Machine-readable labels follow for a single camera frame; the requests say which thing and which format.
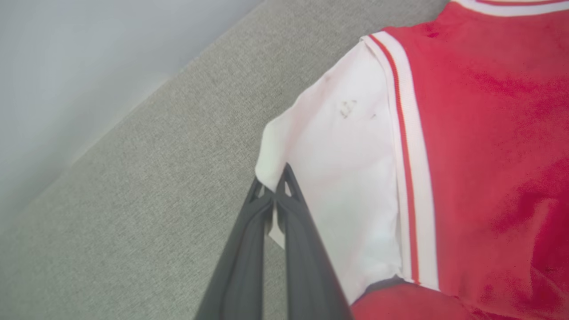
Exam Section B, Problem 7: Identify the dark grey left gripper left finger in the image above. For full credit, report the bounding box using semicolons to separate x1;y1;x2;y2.
196;178;274;320

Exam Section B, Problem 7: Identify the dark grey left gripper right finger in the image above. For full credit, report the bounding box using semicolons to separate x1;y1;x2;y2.
275;164;354;320

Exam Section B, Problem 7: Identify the red white basketball jersey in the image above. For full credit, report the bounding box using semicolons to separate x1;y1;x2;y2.
255;0;569;320

